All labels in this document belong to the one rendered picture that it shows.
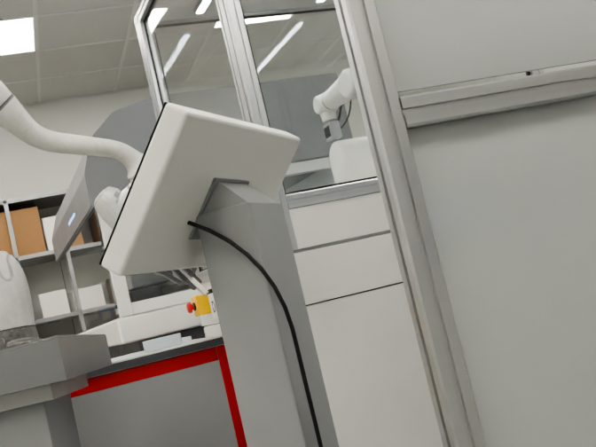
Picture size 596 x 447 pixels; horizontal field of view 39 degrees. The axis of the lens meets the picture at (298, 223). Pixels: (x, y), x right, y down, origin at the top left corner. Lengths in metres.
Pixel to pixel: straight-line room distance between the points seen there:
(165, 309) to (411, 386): 1.43
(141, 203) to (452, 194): 0.59
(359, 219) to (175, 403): 0.90
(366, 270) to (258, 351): 0.72
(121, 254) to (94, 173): 1.99
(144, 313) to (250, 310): 1.87
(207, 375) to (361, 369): 0.70
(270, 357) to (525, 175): 0.64
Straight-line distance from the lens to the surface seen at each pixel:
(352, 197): 2.25
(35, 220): 6.40
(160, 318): 3.42
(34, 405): 2.21
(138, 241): 1.48
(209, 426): 2.76
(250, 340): 1.57
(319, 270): 2.18
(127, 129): 3.53
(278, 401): 1.57
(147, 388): 2.71
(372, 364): 2.22
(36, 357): 2.09
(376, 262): 2.24
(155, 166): 1.44
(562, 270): 1.15
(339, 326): 2.18
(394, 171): 1.04
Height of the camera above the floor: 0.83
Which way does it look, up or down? 5 degrees up
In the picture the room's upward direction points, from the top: 13 degrees counter-clockwise
